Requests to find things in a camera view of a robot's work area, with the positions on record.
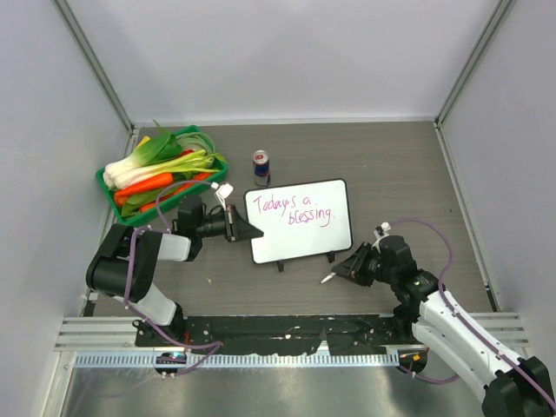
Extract white slotted cable duct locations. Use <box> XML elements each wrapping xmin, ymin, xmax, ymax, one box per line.
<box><xmin>74</xmin><ymin>350</ymin><xmax>399</xmax><ymax>369</ymax></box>

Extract orange carrot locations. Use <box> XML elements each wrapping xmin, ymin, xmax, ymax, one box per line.
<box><xmin>115</xmin><ymin>173</ymin><xmax>174</xmax><ymax>198</ymax></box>

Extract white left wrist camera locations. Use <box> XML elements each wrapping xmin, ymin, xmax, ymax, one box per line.
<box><xmin>210</xmin><ymin>182</ymin><xmax>234</xmax><ymax>210</ymax></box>

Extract green long beans bundle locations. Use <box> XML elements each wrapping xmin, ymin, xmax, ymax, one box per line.
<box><xmin>175</xmin><ymin>132</ymin><xmax>216</xmax><ymax>155</ymax></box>

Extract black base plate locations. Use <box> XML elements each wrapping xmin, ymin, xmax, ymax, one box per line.
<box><xmin>163</xmin><ymin>314</ymin><xmax>420</xmax><ymax>356</ymax></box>

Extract green plastic tray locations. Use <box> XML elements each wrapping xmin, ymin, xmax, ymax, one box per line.
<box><xmin>96</xmin><ymin>125</ymin><xmax>228</xmax><ymax>227</ymax></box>

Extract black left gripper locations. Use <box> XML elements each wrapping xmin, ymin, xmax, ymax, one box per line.
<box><xmin>196</xmin><ymin>205</ymin><xmax>262</xmax><ymax>242</ymax></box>

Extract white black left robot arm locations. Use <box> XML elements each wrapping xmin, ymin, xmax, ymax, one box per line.
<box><xmin>85</xmin><ymin>195</ymin><xmax>264</xmax><ymax>347</ymax></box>

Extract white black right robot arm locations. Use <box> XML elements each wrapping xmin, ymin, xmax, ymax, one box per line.
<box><xmin>331</xmin><ymin>235</ymin><xmax>555</xmax><ymax>416</ymax></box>

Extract pink capped white marker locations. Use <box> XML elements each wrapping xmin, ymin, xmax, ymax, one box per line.
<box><xmin>320</xmin><ymin>273</ymin><xmax>336</xmax><ymax>284</ymax></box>

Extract white whiteboard black frame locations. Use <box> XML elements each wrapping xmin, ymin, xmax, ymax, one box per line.
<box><xmin>243</xmin><ymin>178</ymin><xmax>354</xmax><ymax>264</ymax></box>

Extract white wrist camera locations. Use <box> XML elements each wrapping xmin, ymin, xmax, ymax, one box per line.
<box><xmin>373</xmin><ymin>222</ymin><xmax>391</xmax><ymax>252</ymax></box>
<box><xmin>210</xmin><ymin>182</ymin><xmax>234</xmax><ymax>210</ymax></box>

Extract green celery stalks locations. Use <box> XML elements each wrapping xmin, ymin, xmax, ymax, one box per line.
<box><xmin>109</xmin><ymin>150</ymin><xmax>226</xmax><ymax>189</ymax></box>

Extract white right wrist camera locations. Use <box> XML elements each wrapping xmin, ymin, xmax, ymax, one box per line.
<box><xmin>373</xmin><ymin>222</ymin><xmax>391</xmax><ymax>252</ymax></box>

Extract bok choy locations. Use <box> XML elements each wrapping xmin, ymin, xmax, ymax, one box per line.
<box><xmin>102</xmin><ymin>122</ymin><xmax>182</xmax><ymax>188</ymax></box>

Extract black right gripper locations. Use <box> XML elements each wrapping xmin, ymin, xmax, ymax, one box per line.
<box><xmin>332</xmin><ymin>242</ymin><xmax>397</xmax><ymax>287</ymax></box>

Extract Red Bull can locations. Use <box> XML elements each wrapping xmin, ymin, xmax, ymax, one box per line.
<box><xmin>252</xmin><ymin>149</ymin><xmax>270</xmax><ymax>187</ymax></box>

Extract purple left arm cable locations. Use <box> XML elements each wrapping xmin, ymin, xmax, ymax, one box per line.
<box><xmin>120</xmin><ymin>182</ymin><xmax>225</xmax><ymax>379</ymax></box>

